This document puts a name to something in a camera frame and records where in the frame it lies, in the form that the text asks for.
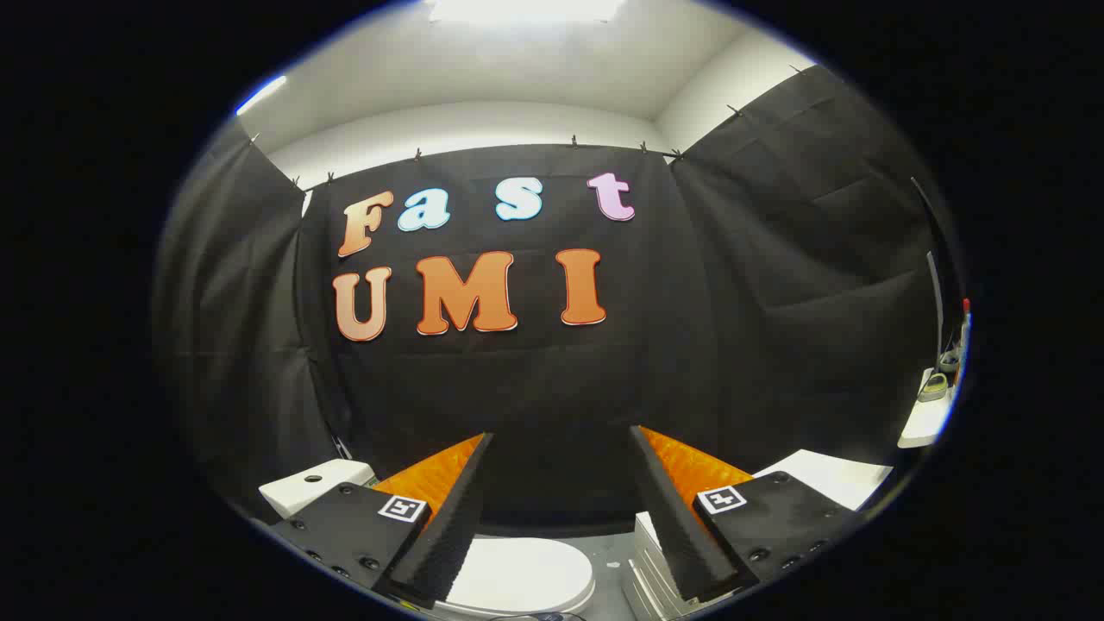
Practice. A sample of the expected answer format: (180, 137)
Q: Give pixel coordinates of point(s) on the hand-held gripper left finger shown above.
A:
(448, 535)

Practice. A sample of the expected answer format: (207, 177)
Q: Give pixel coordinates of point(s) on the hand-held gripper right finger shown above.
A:
(677, 526)

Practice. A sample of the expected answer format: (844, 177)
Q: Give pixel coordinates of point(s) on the white toilet lid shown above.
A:
(526, 573)

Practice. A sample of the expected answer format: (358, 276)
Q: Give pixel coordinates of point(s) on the white toilet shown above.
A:
(310, 492)

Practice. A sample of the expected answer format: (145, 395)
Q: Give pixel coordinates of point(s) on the white panelled cabinet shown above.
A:
(828, 479)

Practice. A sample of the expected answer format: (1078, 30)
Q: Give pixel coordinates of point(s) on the black backdrop cloth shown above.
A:
(552, 388)

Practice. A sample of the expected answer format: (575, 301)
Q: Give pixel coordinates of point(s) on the white shelf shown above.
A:
(925, 423)

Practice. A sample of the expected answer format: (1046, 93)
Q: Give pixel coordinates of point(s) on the small grey green object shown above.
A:
(933, 388)

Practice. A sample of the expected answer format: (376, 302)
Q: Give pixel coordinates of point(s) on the red capped bottle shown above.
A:
(964, 332)

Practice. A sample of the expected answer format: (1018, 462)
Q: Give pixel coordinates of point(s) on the ceiling light panel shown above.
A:
(526, 9)

